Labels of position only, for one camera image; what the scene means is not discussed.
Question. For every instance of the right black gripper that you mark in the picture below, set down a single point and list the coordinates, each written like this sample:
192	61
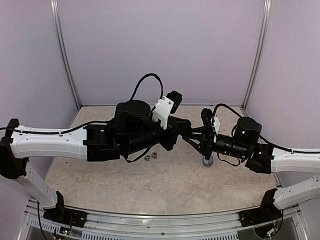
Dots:
206	142

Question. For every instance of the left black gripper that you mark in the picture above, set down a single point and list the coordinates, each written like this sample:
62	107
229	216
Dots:
173	134

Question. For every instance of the grey oval earbud case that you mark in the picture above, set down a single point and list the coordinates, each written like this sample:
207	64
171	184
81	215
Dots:
207	162

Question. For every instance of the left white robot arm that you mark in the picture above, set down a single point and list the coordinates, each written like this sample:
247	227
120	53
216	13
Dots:
135	126

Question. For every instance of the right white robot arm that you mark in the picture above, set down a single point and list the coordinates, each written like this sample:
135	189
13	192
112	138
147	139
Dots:
261	158

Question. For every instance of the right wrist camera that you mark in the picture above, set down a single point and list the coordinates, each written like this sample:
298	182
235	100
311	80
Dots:
208	120

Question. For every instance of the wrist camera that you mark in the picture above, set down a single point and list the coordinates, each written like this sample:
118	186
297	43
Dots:
165	106
208	120

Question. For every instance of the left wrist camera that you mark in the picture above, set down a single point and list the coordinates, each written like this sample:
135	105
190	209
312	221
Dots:
165	106

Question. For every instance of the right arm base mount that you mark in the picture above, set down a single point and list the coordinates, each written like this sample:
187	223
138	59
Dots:
265	212

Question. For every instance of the front aluminium rail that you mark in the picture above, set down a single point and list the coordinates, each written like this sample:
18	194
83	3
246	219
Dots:
101	225

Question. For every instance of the left aluminium frame post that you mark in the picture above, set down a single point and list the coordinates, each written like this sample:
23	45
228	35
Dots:
54	7

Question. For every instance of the aluminium frame post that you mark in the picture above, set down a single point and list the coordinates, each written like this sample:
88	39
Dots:
258	53
54	7

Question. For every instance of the right aluminium frame post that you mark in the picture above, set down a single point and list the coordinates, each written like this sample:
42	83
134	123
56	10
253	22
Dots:
258	53

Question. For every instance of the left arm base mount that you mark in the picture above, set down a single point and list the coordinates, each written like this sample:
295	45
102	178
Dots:
63	215

